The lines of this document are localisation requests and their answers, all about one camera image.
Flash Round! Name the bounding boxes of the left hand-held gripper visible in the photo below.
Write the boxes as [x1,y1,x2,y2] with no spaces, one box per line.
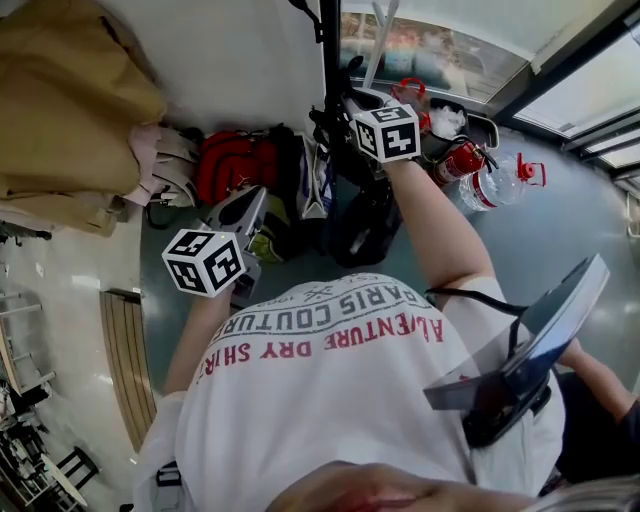
[162,185,269,307]

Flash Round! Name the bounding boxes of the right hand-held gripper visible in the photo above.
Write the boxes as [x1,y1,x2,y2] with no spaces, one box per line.
[342,88,422,165]

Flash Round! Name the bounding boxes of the black coat rack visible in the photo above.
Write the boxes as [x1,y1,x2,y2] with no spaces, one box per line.
[288,0,347,169]

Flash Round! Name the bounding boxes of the black bag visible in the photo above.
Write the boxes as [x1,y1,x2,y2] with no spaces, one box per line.
[309,107,404,269]

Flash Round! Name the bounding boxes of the person's right forearm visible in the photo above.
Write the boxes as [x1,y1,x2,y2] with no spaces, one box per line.
[381,158,497,297]

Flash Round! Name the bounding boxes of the person's left forearm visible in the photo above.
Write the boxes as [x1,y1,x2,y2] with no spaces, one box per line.
[163,284,239,397]

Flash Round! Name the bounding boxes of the yellow-green bag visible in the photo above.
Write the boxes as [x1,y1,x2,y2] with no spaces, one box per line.
[248,193,292,265]

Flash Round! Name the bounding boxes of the white shopping bag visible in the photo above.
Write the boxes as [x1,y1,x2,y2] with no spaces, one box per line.
[298,133,332,221]

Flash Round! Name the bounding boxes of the beige bag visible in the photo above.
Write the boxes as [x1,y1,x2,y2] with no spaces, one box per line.
[147,127,202,210]

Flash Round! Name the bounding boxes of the tan coat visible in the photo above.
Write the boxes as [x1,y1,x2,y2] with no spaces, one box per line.
[0,0,167,237]

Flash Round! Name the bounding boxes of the black bin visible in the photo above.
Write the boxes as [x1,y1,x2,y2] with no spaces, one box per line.
[426,96,501,151]

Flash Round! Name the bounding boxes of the red fire extinguisher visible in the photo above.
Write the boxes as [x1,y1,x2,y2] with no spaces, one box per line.
[431,139,500,188]

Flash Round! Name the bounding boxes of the white rods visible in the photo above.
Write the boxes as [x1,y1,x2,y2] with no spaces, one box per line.
[361,0,401,92]

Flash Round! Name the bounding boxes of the red backpack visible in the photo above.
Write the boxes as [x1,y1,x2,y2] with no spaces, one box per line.
[196,129,279,207]

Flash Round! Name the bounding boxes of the clear water jug red cap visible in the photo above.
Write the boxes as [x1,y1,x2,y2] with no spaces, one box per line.
[458,151,547,213]

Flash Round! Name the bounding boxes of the pink cloth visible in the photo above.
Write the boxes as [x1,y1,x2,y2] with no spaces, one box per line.
[124,123,167,207]

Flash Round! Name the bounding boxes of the wooden slatted bench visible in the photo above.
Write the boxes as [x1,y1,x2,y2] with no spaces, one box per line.
[99,288,159,454]

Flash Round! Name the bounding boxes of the white printed t-shirt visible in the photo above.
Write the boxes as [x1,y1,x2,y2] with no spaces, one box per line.
[132,272,567,512]

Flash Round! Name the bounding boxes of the white table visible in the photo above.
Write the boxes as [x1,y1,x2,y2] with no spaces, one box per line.
[0,289,57,397]

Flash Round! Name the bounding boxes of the black chair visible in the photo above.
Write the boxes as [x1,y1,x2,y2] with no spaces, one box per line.
[53,446,100,494]

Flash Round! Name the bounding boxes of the black smartphone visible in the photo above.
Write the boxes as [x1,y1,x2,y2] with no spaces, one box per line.
[423,253,612,412]

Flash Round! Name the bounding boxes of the clear bag red handles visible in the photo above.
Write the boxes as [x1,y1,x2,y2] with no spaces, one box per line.
[389,76,432,132]

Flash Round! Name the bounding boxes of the black cable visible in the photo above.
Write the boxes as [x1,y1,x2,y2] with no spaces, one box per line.
[423,286,527,317]

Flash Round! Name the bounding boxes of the black clip mount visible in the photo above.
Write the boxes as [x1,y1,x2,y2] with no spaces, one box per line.
[462,369,554,450]

